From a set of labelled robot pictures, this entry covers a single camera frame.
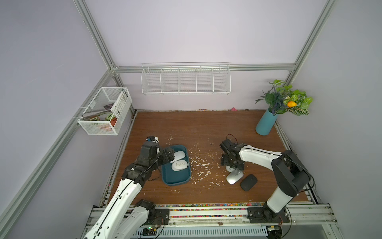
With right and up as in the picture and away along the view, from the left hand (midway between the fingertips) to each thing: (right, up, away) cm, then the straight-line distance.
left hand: (168, 153), depth 77 cm
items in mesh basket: (-33, +20, -1) cm, 39 cm away
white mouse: (+3, -9, +12) cm, 16 cm away
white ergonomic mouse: (+33, -10, +8) cm, 35 cm away
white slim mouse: (+3, -5, +18) cm, 19 cm away
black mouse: (+44, -17, +6) cm, 48 cm away
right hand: (+34, -9, +16) cm, 39 cm away
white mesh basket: (-24, +27, -1) cm, 36 cm away
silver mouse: (+37, -16, +10) cm, 41 cm away
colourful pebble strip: (+43, -28, +2) cm, 51 cm away
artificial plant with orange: (+60, +29, +2) cm, 67 cm away
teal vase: (+62, +16, +22) cm, 67 cm away
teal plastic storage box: (0, -16, +9) cm, 18 cm away
